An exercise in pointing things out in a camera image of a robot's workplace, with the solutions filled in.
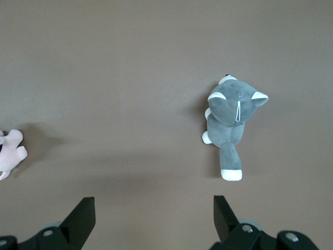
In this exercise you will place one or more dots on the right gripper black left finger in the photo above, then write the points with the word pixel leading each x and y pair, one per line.
pixel 78 224

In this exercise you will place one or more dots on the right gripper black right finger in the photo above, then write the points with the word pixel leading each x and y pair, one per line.
pixel 226 221

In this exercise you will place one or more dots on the pale pink plush toy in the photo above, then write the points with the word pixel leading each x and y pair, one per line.
pixel 11 151

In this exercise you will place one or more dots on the grey and white cat plush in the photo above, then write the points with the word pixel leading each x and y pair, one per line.
pixel 229 112

